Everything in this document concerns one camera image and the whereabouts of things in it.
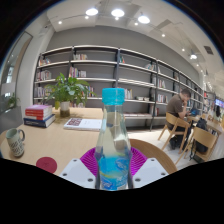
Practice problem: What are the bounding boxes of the round ceiling lights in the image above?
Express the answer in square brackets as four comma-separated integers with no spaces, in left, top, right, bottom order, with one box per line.
[56,7,201,61]

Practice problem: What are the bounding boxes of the clear bottle with blue cap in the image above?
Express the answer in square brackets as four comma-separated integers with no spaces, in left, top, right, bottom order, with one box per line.
[94,87,133,192]

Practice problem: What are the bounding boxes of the round-backed wooden chair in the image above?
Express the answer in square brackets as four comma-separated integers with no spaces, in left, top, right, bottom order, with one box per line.
[129,138,178,175]

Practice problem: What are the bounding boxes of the dark blue book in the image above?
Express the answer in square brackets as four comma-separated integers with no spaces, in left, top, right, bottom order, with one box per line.
[23,114,57,129]

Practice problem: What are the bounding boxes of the red book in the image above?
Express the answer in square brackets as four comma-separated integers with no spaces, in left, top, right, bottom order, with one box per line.
[24,109,54,121]

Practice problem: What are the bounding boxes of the flat round red coaster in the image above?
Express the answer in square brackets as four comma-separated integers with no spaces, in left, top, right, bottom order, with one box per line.
[35,156,58,174]

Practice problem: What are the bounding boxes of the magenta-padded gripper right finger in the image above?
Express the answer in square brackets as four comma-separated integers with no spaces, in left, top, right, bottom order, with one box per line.
[128,147,169,190]

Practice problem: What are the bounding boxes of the pink book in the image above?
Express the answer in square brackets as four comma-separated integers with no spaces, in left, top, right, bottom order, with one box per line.
[24,104,54,113]

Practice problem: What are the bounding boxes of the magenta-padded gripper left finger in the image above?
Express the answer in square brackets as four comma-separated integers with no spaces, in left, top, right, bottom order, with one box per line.
[59,147,99,190]

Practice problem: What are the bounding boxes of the small leafy plant by window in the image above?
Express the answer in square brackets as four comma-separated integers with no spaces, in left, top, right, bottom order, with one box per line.
[6,93,20,109]

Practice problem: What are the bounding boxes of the person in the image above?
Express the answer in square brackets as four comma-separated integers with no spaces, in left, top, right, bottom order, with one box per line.
[165,88,193,151]

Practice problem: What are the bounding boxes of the grey-green patterned mug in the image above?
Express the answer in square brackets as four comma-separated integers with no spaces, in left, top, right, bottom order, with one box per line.
[5,128,26,158]

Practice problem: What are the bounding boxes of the green potted plant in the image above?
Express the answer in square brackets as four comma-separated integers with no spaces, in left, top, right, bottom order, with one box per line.
[44,72,98,118]

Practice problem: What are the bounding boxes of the grey shelf unit with books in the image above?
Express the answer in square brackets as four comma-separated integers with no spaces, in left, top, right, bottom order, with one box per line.
[32,44,216,131]

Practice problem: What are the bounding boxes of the slatted wooden chair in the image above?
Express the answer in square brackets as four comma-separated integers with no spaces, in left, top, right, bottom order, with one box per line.
[157,112,191,151]
[174,126,220,165]

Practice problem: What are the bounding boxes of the black backpack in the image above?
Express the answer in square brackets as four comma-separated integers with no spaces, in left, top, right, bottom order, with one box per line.
[194,118,210,155]

